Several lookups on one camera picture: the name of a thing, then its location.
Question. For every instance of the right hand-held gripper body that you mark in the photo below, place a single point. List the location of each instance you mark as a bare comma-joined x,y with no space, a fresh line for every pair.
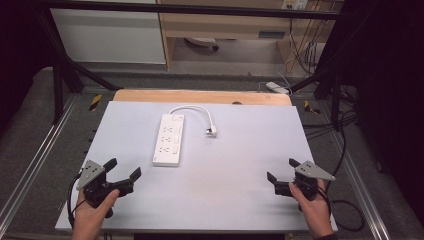
310,171

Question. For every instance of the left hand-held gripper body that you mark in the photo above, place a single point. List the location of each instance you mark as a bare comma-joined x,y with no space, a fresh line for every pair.
90,173

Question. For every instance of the white plug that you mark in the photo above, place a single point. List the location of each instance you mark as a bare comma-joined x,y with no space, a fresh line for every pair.
211,133

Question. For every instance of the person's right hand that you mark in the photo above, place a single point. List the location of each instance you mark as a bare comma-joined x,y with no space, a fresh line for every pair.
316,213

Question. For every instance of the person's left hand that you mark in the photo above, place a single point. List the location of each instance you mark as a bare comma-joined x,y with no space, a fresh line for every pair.
86,220

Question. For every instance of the yellow black tape strip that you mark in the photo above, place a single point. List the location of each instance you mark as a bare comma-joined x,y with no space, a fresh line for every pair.
310,107
95,102

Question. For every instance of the small white power strip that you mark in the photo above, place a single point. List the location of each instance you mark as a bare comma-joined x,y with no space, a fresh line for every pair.
276,87

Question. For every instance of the wooden board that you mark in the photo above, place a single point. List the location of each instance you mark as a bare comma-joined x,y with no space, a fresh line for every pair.
200,96

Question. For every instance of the black curtain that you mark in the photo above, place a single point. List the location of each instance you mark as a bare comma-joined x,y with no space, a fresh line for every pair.
390,83
20,50

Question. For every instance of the white cabinet panel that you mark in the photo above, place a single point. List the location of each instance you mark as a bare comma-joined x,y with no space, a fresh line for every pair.
106,36

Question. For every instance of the white device under desk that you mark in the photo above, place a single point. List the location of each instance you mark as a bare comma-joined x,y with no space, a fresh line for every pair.
201,42

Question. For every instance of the light wooden desk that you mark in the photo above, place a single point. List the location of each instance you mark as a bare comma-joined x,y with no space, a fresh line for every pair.
226,25

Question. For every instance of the aluminium floor rail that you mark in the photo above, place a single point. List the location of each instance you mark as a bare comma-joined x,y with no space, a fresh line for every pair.
360,186
36,156

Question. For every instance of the white wall socket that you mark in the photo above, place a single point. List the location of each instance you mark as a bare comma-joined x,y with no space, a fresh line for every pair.
295,4

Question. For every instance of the black metal frame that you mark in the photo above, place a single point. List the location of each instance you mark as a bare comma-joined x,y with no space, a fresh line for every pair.
186,9

